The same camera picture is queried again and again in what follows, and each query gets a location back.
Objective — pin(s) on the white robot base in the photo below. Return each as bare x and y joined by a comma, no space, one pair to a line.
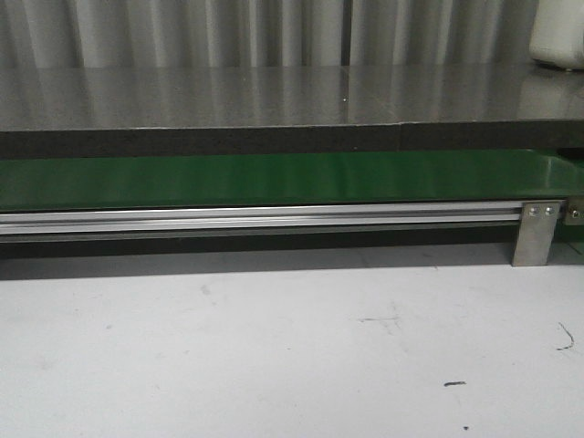
557,34

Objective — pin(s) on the aluminium conveyor side rail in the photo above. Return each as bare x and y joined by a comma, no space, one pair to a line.
147,220

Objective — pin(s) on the steel conveyor support bracket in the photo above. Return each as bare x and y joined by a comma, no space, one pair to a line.
535,234

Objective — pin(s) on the dark raised platform slab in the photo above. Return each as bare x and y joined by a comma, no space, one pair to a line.
54,113

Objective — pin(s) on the green conveyor belt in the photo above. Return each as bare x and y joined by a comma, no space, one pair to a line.
281,179

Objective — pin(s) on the steel conveyor end plate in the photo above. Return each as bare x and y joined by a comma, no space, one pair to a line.
574,211

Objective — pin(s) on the grey pleated curtain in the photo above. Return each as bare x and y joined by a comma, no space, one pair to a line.
160,34

